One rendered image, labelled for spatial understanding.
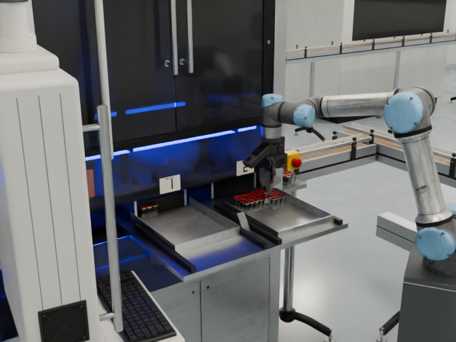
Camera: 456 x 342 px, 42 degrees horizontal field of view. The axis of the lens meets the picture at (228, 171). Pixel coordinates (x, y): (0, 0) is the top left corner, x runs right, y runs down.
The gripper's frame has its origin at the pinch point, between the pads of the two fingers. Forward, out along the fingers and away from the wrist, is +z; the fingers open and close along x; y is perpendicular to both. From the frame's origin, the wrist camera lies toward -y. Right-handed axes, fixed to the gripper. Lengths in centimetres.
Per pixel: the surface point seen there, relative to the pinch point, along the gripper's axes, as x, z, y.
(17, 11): -16, -69, -87
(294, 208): -0.8, 10.6, 13.7
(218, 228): 0.7, 10.7, -20.3
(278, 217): -3.9, 10.6, 3.5
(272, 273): 18, 49, 19
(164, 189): 17.7, -1.5, -32.7
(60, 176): -37, -34, -87
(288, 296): 33, 76, 41
